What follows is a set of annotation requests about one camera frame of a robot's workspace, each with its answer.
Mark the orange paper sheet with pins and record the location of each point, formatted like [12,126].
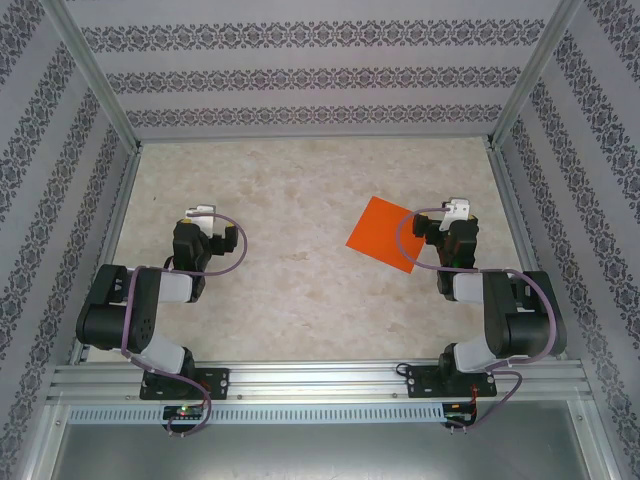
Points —
[375,235]

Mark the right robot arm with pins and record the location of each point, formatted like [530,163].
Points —
[525,320]

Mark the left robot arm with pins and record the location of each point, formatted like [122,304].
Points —
[110,310]

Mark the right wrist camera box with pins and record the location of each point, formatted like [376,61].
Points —
[457,207]

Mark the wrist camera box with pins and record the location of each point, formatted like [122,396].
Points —
[202,212]
[457,207]

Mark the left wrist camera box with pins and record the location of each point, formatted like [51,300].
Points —
[202,212]

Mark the aluminium side rail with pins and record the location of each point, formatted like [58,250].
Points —
[510,200]
[108,250]

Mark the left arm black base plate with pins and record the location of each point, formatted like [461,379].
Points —
[217,382]

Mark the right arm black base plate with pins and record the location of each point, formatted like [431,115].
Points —
[422,382]

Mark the aluminium frame post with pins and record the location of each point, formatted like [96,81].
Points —
[97,75]
[530,75]

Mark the aluminium mounting rail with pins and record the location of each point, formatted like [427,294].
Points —
[320,380]

